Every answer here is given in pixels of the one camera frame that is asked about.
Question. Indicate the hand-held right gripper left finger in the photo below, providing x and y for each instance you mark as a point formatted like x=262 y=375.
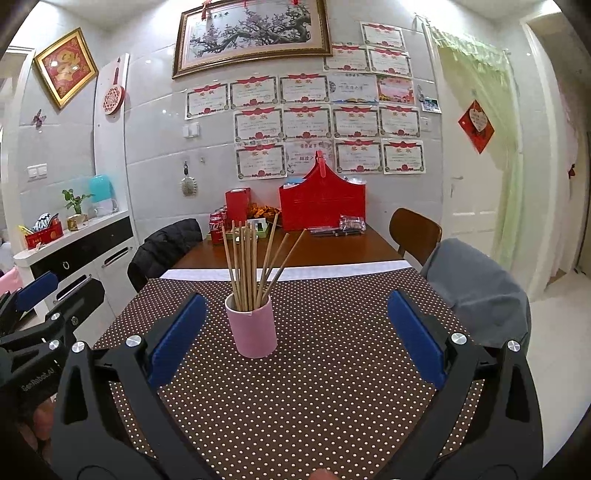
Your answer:
x=180 y=339

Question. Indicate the white black cabinet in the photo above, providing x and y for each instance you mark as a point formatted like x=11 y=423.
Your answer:
x=101 y=240

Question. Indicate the black jacket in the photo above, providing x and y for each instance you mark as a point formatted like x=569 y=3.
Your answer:
x=161 y=249

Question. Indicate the red soda can pack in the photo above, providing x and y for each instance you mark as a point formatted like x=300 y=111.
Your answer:
x=217 y=230

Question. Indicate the dark pen packet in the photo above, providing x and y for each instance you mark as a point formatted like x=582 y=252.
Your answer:
x=325 y=230

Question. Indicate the red round wall ornament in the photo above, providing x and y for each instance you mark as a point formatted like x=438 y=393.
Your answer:
x=113 y=99

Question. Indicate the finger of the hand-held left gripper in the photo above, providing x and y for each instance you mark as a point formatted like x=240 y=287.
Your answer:
x=83 y=295
x=39 y=288

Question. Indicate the teal water jug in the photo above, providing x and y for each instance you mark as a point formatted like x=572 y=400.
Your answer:
x=101 y=189

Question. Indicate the small potted plant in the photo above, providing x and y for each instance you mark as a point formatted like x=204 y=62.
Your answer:
x=74 y=201

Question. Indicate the white cloth strip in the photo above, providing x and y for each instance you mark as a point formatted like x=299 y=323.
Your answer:
x=346 y=270

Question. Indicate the group of wall certificates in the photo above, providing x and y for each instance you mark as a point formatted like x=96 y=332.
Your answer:
x=304 y=122

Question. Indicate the small red box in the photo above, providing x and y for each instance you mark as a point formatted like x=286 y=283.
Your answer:
x=238 y=205

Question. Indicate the white double light switch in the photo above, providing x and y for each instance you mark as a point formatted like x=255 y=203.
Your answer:
x=37 y=171

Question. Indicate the brown wooden chair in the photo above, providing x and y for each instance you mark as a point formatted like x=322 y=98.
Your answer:
x=413 y=228

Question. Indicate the framed plum blossom painting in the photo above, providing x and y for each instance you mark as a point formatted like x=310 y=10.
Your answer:
x=249 y=32

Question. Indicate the green sheer curtain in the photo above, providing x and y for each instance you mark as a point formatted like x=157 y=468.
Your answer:
x=471 y=50

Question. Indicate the red diamond door decoration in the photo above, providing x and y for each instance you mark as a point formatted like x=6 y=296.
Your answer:
x=476 y=122

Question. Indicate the person's right hand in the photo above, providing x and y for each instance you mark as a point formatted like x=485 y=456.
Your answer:
x=323 y=475

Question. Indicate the white door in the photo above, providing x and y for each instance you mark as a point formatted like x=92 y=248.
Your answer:
x=475 y=184

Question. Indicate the hanging turtle ornament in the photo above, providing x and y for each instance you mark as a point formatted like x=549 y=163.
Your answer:
x=187 y=187

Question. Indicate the white wall switch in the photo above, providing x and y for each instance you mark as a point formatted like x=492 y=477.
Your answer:
x=191 y=130

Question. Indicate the orange snack pile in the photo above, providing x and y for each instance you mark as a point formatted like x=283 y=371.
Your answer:
x=263 y=211

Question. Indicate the person's left hand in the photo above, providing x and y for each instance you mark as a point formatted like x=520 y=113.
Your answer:
x=37 y=424

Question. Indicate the pink cup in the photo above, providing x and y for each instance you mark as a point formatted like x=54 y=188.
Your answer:
x=254 y=332

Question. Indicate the small wall photo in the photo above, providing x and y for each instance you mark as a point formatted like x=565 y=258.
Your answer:
x=429 y=105

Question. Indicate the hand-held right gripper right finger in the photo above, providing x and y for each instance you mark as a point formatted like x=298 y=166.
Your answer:
x=418 y=337

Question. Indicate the red gift bag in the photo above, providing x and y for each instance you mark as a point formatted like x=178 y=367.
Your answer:
x=323 y=205

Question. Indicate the bundle of wooden chopsticks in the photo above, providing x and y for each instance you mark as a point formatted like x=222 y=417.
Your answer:
x=244 y=277

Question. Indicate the butterfly wall sticker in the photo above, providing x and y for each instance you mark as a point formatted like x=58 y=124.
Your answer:
x=39 y=118

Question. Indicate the brown polka dot tablecloth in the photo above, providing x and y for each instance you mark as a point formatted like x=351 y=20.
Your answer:
x=323 y=392

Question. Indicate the gold framed red picture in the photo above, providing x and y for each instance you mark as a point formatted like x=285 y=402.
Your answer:
x=67 y=67

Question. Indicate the zebra striped cloth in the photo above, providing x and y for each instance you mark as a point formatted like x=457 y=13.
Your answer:
x=46 y=221

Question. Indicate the pink cloth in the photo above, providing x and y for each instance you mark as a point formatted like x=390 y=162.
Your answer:
x=9 y=281

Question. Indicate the black plastic packet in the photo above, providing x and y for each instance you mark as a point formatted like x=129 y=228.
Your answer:
x=353 y=222

